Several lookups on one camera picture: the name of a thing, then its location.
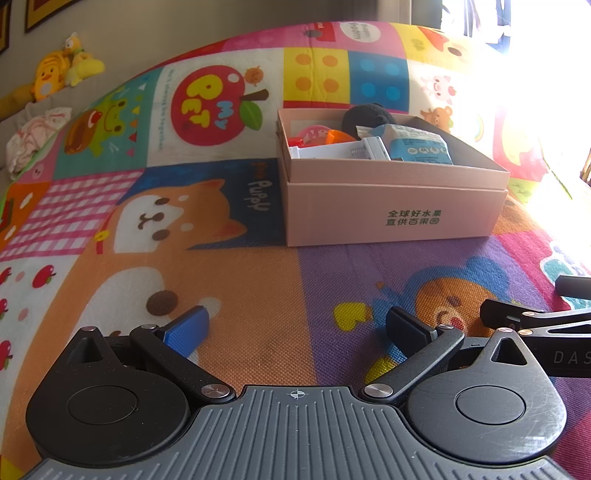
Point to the pink cardboard box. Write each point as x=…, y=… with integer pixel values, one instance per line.
x=392, y=207

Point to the blue white packet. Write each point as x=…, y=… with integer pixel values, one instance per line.
x=415, y=145

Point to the orange pumpkin toy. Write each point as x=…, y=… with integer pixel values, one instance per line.
x=339, y=137

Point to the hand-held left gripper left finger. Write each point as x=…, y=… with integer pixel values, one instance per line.
x=187, y=330

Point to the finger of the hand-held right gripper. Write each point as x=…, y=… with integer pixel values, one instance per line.
x=508, y=314
x=575, y=285

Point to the pink yellow toy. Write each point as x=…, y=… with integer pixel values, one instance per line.
x=311, y=134

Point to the colourful cartoon play mat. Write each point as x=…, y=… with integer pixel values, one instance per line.
x=184, y=258

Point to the white crumpled cloth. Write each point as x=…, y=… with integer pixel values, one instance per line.
x=34, y=134

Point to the large framed wall picture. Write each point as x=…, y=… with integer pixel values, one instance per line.
x=3, y=23

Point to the orange striped plush toy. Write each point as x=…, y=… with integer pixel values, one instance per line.
x=46, y=81

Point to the black plush toy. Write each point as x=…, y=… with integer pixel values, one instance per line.
x=364, y=117

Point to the white plastic device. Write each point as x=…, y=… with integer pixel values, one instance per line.
x=332, y=151

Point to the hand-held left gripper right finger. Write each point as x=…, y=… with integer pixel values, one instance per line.
x=406, y=330

